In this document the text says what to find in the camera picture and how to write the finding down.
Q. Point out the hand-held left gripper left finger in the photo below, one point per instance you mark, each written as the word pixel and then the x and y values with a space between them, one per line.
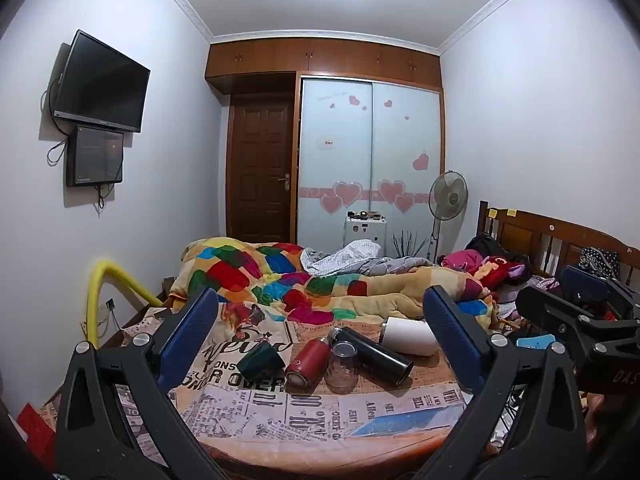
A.
pixel 192 332

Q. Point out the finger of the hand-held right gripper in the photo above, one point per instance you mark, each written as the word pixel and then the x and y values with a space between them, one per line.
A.
pixel 582 276
pixel 550 310

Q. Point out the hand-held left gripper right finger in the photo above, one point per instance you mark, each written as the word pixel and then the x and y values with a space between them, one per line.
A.
pixel 447 332

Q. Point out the white cup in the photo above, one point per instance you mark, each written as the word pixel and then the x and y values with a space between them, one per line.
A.
pixel 410 336

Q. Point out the dark green cup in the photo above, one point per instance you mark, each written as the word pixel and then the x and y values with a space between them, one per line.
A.
pixel 260 361

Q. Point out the clear glass cup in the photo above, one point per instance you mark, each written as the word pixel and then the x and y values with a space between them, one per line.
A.
pixel 343 367

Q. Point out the dark patterned bag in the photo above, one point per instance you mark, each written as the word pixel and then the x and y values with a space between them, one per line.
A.
pixel 600 260

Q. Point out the light blue packet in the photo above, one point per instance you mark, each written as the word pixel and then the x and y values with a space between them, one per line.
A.
pixel 534 343

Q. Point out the wooden bed headboard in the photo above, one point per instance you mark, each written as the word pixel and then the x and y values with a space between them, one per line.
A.
pixel 545 232

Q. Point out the red and pink clothing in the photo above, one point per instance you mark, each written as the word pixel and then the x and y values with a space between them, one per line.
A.
pixel 492 266

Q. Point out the black thermos bottle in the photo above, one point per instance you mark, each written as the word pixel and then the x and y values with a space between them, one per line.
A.
pixel 375 355

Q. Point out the colourful patchwork blanket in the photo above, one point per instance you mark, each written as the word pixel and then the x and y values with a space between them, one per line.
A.
pixel 235 265

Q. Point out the black bag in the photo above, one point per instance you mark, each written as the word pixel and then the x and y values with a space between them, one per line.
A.
pixel 484 246

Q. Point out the dark dried twigs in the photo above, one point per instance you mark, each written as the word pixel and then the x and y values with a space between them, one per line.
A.
pixel 410 246

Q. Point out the yellow pipe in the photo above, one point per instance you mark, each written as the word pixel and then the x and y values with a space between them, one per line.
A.
pixel 95 290

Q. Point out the newspaper print bedsheet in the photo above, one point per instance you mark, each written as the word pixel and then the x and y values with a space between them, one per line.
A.
pixel 280 410

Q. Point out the red thermos bottle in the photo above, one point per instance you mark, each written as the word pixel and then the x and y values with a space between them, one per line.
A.
pixel 306 362

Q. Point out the grey striped cloth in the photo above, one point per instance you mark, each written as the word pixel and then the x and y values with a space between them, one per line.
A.
pixel 345 257

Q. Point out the white appliance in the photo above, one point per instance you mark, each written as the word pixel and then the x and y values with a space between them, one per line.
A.
pixel 365 235

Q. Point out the standing fan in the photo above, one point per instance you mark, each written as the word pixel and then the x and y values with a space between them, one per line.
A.
pixel 449 194

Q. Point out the brown wooden door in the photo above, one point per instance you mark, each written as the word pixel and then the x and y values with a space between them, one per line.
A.
pixel 260 170

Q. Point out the red box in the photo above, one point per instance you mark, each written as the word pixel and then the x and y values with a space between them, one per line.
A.
pixel 37 435

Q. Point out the wardrobe with heart stickers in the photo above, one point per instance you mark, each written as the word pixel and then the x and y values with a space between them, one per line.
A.
pixel 370 160

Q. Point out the wooden overhead cabinets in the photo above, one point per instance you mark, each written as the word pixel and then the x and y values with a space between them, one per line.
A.
pixel 325 57

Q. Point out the wall socket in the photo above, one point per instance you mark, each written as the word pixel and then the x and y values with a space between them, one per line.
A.
pixel 106 311

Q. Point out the small black wall monitor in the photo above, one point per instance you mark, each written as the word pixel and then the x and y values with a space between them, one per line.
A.
pixel 95 156

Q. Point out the wall-mounted black television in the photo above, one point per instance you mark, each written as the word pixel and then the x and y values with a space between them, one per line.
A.
pixel 102 82

